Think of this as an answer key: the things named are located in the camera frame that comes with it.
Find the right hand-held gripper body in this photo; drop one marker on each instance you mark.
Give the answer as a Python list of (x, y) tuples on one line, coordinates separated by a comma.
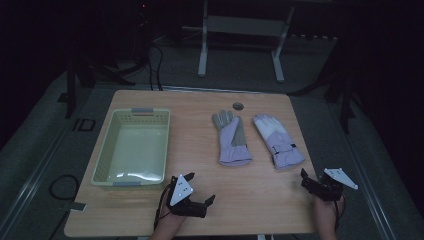
[(330, 188)]

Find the white metal desk frame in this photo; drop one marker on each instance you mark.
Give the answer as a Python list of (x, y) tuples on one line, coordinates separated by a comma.
[(243, 25)]

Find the pale green plastic basket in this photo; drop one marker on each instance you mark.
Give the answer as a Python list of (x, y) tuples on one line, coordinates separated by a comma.
[(133, 150)]

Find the grey round table grommet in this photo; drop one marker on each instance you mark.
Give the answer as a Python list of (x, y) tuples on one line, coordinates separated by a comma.
[(238, 106)]

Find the lilac and white ski glove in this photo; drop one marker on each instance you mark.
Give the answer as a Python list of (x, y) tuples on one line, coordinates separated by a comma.
[(280, 143), (230, 146)]

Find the grey tape piece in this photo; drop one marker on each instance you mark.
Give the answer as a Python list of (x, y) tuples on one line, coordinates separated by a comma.
[(78, 207)]

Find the person's right hand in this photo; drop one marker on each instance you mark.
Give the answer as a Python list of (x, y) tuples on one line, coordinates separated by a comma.
[(326, 213)]

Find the black rectangular floor bracket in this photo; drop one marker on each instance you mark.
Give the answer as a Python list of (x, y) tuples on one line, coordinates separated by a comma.
[(76, 125)]

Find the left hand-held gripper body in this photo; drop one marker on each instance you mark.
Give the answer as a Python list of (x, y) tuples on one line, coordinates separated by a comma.
[(180, 191)]

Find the person's left hand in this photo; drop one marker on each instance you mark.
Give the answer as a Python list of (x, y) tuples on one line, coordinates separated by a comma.
[(170, 221)]

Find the black metal stand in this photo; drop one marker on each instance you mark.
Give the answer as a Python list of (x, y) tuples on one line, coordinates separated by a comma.
[(70, 90), (346, 100)]

